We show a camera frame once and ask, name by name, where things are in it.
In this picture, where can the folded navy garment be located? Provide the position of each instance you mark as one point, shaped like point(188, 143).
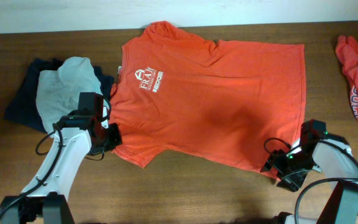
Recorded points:
point(22, 109)

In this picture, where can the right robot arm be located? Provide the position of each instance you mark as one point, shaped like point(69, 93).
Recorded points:
point(318, 157)

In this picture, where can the orange printed t-shirt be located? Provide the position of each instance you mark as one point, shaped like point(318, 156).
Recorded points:
point(230, 102)

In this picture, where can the folded grey t-shirt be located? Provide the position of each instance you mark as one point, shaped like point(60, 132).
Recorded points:
point(59, 90)

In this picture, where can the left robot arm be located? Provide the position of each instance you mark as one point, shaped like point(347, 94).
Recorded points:
point(81, 134)

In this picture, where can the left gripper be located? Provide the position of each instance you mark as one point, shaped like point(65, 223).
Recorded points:
point(115, 139)

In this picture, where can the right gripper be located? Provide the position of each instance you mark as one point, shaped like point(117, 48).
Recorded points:
point(275, 159)

